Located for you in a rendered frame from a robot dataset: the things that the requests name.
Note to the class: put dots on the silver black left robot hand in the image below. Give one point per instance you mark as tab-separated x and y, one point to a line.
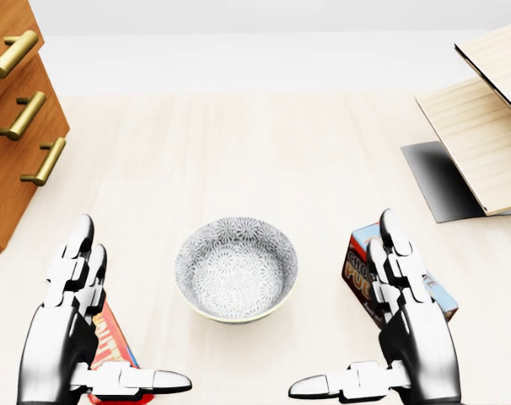
53	337

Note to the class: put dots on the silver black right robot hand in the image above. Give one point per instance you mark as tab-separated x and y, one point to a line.
424	350

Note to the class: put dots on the wooden cabinet drawer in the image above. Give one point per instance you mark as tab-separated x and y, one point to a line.
9	17
35	80
11	206

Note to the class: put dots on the patterned grey white bowl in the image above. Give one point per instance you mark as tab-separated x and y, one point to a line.
236	274

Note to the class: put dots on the red printed food box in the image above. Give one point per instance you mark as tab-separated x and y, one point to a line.
110	337

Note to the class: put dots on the brown blue pudding box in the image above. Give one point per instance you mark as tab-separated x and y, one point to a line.
356	272

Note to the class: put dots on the pale wooden slat tray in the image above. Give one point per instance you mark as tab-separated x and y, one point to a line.
479	143

